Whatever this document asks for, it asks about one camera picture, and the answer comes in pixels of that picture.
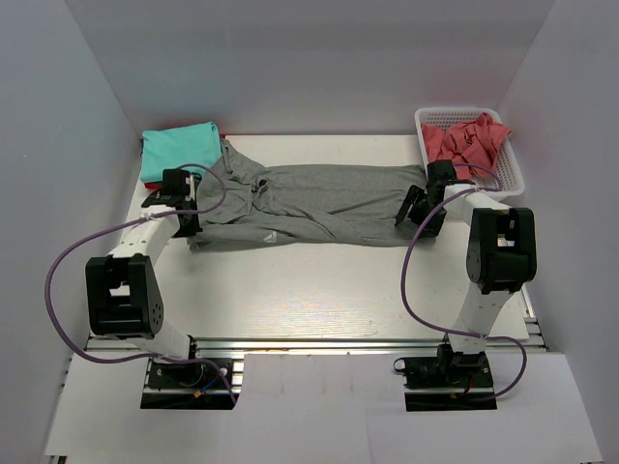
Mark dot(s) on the grey t-shirt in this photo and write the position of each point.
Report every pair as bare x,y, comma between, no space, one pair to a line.
304,203

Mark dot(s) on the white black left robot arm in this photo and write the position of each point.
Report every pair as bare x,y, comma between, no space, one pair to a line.
123,296

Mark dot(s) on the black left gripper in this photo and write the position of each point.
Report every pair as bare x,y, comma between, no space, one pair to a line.
191,230

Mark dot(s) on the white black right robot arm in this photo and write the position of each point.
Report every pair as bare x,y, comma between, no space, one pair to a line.
501,250

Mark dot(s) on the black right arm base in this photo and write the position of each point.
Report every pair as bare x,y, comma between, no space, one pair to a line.
431,385

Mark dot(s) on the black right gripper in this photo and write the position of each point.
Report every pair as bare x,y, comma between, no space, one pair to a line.
415,196

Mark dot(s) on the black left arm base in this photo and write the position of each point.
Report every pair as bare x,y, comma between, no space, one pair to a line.
192,387

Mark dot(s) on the crumpled pink t-shirt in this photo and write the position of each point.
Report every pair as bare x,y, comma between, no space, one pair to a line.
472,142

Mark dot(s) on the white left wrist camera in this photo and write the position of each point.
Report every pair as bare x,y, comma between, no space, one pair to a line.
192,182

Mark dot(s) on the folded red t-shirt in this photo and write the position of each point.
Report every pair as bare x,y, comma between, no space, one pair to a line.
154,186

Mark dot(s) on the folded teal t-shirt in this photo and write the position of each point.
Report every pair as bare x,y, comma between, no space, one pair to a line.
200,129

